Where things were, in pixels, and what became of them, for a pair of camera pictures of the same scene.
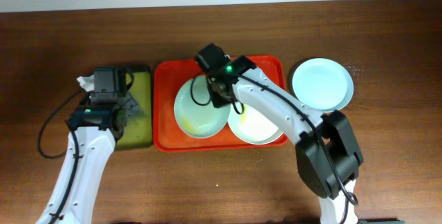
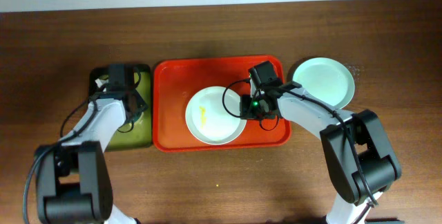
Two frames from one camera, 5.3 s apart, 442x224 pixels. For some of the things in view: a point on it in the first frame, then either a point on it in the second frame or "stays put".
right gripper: x=218 y=103 -> x=244 y=111
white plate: x=251 y=126 -> x=213 y=115
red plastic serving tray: x=169 y=77 stays put
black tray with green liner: x=138 y=133 stays put
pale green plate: x=195 y=112 -> x=328 y=79
